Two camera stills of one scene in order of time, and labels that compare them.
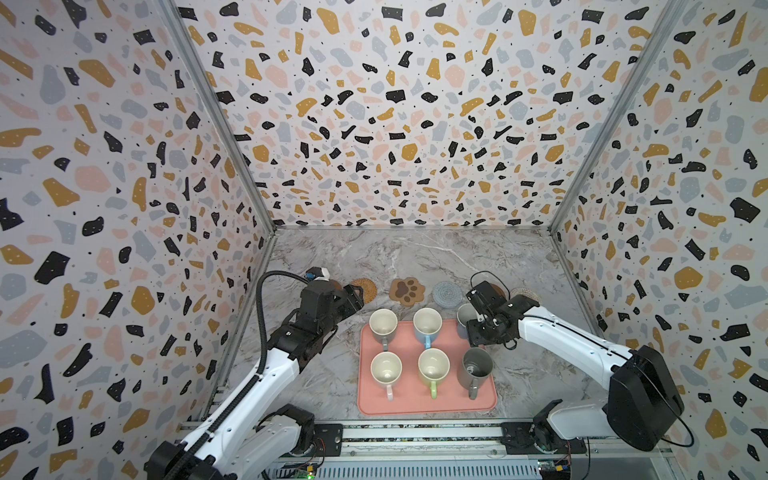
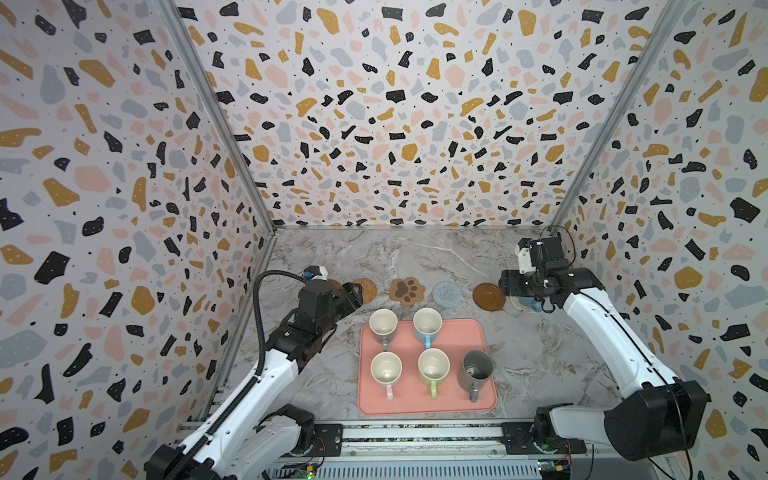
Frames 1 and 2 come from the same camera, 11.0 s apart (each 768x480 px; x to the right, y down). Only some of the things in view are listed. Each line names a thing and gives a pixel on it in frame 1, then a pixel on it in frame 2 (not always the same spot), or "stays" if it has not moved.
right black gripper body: x=480 y=327 -> x=522 y=300
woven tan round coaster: x=370 y=289 stays
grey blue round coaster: x=447 y=294 stays
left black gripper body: x=343 y=304 stays
